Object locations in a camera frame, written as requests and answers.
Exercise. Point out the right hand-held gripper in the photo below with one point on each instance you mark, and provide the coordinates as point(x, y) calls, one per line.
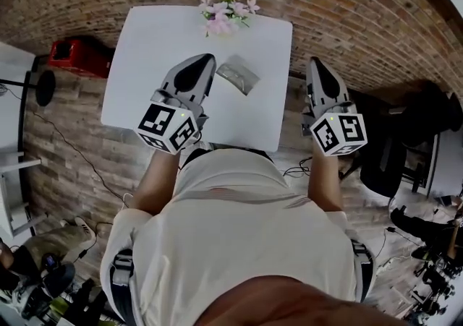
point(338, 133)

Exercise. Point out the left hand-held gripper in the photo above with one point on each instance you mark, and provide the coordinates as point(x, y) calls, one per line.
point(170, 124)

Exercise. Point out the person's right forearm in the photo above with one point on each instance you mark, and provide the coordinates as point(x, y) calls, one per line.
point(325, 183)

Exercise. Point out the person's left forearm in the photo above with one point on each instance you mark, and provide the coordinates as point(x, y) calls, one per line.
point(155, 183)

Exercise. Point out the black office chair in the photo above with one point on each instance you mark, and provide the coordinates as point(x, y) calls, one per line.
point(408, 136)

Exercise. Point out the red plastic crate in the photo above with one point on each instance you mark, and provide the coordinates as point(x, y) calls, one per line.
point(85, 60)

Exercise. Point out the pink artificial flowers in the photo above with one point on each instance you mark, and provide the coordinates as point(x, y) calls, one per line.
point(222, 19)

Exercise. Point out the black round stand base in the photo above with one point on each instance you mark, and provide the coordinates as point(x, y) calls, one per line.
point(46, 87)

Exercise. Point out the person's beige shirt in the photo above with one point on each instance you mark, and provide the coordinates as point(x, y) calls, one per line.
point(235, 238)

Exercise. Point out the white side desk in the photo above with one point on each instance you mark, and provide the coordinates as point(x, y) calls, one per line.
point(9, 107)

